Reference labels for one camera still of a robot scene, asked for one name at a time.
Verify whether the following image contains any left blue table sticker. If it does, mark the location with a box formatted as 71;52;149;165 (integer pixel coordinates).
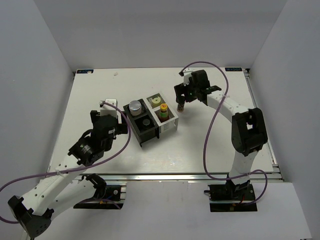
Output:
76;69;94;74

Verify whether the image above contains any purple cable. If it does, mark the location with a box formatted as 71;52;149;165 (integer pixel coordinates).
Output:
180;61;268;206
0;101;131;223

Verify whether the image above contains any white slotted organizer box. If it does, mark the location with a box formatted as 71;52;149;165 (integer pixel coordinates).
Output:
146;93;179;135

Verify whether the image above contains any dark spice jar black cap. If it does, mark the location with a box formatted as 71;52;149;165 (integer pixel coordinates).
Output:
142;118;152;129

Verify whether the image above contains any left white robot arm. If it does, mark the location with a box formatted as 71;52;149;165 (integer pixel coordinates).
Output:
8;93;179;239

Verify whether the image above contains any right blue table sticker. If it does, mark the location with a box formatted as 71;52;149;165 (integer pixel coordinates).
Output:
224;67;243;72

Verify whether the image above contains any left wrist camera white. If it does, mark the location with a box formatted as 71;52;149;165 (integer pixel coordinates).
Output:
99;98;118;119

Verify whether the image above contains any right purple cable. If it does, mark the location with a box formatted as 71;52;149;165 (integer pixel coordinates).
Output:
180;61;268;206

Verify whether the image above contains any black slotted organizer box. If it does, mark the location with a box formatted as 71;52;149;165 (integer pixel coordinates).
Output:
123;99;160;147

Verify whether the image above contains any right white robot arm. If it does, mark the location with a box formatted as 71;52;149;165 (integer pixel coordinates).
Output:
181;70;268;200

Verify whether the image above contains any cream squeeze bottle yellow top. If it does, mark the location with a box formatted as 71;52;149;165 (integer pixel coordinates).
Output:
152;96;162;106

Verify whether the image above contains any blue table sticker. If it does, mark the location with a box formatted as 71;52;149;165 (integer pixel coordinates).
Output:
76;69;94;74
224;67;243;72

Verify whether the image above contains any red sauce bottle green label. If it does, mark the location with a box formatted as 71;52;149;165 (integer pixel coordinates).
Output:
159;103;170;123

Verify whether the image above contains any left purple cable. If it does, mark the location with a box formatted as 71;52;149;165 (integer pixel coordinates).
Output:
0;101;131;223

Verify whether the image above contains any spice jar with brown label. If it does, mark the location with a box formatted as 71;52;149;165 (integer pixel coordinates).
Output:
176;101;185;113

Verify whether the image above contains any aluminium front rail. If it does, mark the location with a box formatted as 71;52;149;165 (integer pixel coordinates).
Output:
74;172;283;182

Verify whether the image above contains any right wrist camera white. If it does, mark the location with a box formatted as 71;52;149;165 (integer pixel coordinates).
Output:
178;68;193;86

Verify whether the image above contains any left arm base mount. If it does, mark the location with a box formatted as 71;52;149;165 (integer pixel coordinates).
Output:
73;182;127;210

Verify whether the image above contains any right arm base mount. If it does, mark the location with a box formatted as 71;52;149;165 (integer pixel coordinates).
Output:
203;184;258;213

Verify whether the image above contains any silver lid spice jar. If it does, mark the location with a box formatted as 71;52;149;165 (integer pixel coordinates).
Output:
128;100;142;117

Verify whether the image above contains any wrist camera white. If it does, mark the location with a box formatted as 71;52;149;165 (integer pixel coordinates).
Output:
178;68;193;86
99;98;118;119

